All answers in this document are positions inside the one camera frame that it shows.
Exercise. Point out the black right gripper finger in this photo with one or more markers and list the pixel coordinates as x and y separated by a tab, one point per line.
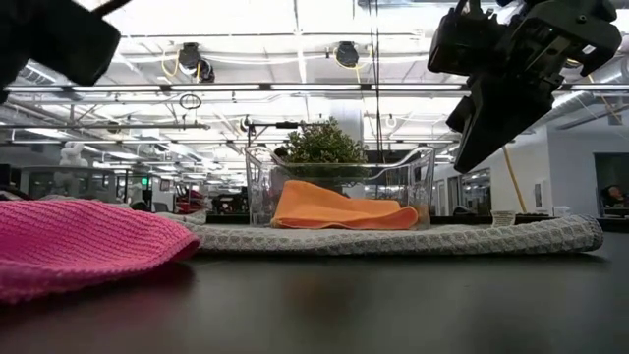
506	123
461	115

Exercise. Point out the orange microfiber towel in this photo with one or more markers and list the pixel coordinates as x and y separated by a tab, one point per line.
334	206

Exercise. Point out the pink microfiber towel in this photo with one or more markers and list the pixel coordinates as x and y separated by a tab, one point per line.
74	246

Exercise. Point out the yellow leaning pole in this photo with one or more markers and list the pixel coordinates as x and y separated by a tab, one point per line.
511	177

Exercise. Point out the person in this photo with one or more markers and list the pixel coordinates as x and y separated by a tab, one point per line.
614	196

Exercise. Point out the artificial green potted plant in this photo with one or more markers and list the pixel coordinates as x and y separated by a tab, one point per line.
324	145

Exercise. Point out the clear plastic bin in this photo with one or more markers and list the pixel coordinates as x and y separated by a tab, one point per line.
260	187

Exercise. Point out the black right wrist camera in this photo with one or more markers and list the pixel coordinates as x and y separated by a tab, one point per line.
462	39

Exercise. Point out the grey glass-front enclosure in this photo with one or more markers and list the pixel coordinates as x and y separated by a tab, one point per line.
69	184

